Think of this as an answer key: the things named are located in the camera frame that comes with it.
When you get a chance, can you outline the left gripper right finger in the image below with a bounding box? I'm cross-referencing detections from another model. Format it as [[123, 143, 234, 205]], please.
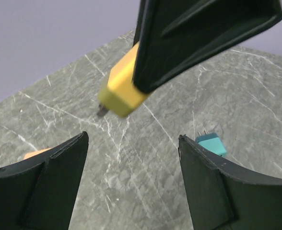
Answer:
[[178, 135, 282, 230]]

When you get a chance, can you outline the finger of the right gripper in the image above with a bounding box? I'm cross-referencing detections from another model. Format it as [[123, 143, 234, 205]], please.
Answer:
[[133, 0, 282, 93]]

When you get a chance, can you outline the yellow plug adapter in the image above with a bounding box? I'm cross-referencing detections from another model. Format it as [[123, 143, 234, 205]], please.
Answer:
[[97, 43, 150, 118]]

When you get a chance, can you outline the peach cube socket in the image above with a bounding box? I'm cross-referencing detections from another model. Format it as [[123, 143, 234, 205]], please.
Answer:
[[23, 148, 50, 160]]

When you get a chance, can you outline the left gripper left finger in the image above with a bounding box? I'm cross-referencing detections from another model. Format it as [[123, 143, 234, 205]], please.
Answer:
[[0, 132, 89, 230]]

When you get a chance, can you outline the teal plug adapter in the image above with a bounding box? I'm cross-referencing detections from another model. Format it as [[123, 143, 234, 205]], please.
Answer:
[[195, 130, 227, 157]]

